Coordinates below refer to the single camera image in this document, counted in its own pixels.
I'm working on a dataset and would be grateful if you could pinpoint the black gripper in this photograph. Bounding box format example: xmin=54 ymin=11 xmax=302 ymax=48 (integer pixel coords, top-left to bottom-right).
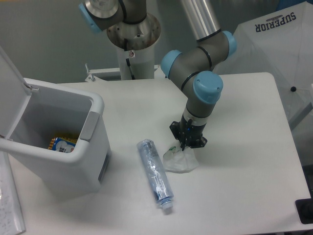
xmin=170 ymin=116 xmax=207 ymax=150

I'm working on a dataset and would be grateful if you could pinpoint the white plastic bag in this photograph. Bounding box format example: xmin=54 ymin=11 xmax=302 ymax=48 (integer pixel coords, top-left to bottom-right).
xmin=163 ymin=141 xmax=199 ymax=173

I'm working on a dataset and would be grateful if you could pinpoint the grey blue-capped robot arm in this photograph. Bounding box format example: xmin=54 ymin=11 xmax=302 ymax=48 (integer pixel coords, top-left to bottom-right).
xmin=79 ymin=0 xmax=237 ymax=149

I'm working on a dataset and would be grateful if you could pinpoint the white trash can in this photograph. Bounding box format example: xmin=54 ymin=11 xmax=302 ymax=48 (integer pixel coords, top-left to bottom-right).
xmin=0 ymin=78 xmax=110 ymax=192

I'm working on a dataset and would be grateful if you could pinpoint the white trash can lid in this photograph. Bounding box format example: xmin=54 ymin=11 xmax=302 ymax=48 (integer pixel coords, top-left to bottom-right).
xmin=0 ymin=48 xmax=38 ymax=140

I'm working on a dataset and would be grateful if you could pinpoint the clear plastic water bottle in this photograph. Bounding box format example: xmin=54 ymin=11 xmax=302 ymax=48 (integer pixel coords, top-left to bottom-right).
xmin=137 ymin=139 xmax=174 ymax=215

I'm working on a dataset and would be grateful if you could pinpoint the blue yellow snack package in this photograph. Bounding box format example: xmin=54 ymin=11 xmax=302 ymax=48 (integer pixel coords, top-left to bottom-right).
xmin=48 ymin=132 xmax=78 ymax=153

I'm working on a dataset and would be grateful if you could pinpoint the white Superior umbrella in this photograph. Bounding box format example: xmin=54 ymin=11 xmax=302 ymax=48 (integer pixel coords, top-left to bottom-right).
xmin=214 ymin=1 xmax=313 ymax=119

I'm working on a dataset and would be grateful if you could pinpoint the black device at table edge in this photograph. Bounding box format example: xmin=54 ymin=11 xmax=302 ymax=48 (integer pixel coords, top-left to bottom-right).
xmin=295 ymin=198 xmax=313 ymax=224

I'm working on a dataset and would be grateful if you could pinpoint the white metal base frame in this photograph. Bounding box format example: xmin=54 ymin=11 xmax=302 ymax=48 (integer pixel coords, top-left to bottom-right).
xmin=85 ymin=63 xmax=167 ymax=82

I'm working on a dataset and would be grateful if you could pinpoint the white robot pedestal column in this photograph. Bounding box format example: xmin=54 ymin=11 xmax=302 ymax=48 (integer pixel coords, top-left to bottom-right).
xmin=107 ymin=12 xmax=162 ymax=80

